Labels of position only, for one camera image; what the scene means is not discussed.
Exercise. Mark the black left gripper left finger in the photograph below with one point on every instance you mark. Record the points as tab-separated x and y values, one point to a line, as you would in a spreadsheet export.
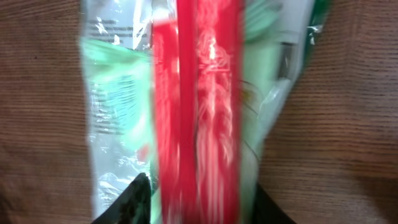
132	206

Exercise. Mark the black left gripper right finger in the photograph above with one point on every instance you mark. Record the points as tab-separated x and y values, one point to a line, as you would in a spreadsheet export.
266	211

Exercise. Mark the green 3M gloves package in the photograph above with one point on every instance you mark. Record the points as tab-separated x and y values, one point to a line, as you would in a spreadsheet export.
117	63

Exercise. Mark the red toothpaste tube pack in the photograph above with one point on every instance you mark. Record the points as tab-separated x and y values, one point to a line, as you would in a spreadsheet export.
197	72

